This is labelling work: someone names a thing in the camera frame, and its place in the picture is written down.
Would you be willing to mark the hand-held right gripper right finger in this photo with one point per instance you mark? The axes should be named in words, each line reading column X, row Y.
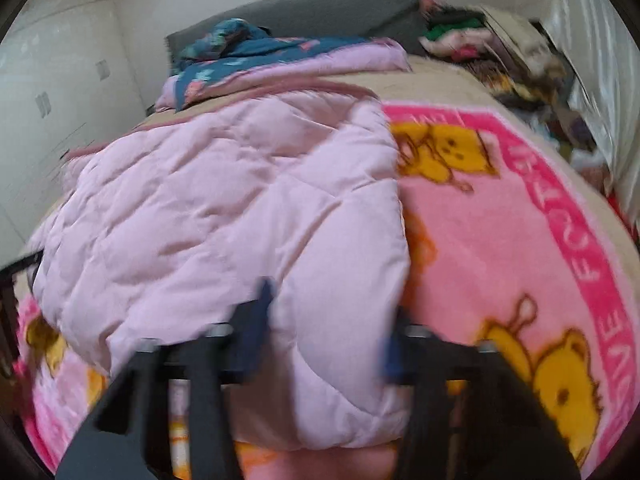
column 392, row 355

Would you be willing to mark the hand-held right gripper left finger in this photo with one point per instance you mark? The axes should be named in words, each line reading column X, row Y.
column 260, row 320

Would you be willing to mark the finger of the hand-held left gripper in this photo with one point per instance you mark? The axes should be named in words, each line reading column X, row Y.
column 22, row 265

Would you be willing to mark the pink quilted jacket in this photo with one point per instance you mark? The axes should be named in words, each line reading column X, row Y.
column 200, row 220

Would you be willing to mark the pile of clothes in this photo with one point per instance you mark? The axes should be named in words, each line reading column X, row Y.
column 475, row 40

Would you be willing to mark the pink printed blanket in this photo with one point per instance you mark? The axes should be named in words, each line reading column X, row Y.
column 500, row 240

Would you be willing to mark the white wardrobe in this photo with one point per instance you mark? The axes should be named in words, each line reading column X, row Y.
column 60, row 85

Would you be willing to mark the blue floral quilt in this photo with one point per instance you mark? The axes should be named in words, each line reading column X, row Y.
column 280, row 47

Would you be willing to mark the beige bed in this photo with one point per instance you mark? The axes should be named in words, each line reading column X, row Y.
column 440, row 80

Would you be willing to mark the white satin curtain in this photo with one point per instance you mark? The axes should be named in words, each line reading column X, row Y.
column 600, row 60

